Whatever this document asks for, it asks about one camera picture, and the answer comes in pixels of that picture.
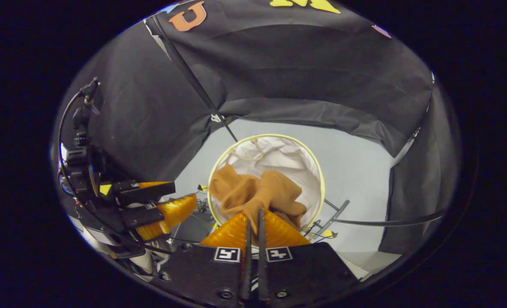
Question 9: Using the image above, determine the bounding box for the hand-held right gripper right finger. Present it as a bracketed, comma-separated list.
[257, 208, 359, 305]

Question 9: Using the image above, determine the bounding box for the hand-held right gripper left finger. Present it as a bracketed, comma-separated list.
[153, 212, 253, 307]

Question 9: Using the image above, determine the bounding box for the brown collared shirt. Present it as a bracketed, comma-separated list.
[209, 164, 307, 234]

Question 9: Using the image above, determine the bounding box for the white laundry hamper yellow rim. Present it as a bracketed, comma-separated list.
[206, 133, 326, 234]

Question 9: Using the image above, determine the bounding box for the black clothes rack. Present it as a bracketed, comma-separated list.
[150, 15, 448, 241]

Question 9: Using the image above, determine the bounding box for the black backdrop cloth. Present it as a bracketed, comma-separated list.
[55, 0, 461, 255]

